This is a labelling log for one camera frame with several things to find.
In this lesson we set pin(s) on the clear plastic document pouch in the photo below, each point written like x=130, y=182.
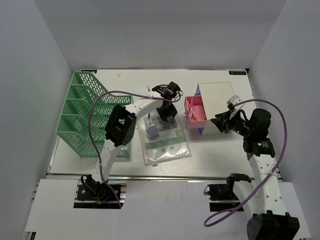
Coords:
x=170, y=143

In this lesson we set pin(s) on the xdof label sticker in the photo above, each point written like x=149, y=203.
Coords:
x=238, y=73

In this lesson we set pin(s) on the blue drawer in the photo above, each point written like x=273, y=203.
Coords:
x=201, y=104

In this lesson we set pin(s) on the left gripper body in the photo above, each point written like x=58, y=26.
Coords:
x=167, y=111

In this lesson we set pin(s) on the green mesh file organizer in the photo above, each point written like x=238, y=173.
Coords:
x=72, y=127

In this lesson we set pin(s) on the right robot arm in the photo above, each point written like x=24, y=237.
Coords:
x=268, y=217

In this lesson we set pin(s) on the metal table edge rail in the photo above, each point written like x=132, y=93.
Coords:
x=164, y=178

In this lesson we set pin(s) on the pink drawer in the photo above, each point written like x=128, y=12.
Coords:
x=197, y=112

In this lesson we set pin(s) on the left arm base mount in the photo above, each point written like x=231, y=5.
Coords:
x=91, y=194

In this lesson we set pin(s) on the purple tape roll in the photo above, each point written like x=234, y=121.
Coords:
x=152, y=131

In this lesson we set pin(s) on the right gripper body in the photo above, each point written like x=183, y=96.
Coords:
x=239, y=124

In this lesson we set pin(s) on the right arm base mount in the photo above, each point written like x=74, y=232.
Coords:
x=221, y=196

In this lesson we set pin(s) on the white drawer cabinet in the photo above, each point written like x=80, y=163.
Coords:
x=215, y=96

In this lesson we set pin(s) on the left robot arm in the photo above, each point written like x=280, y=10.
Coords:
x=121, y=124

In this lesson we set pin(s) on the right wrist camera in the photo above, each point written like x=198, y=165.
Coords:
x=234, y=105

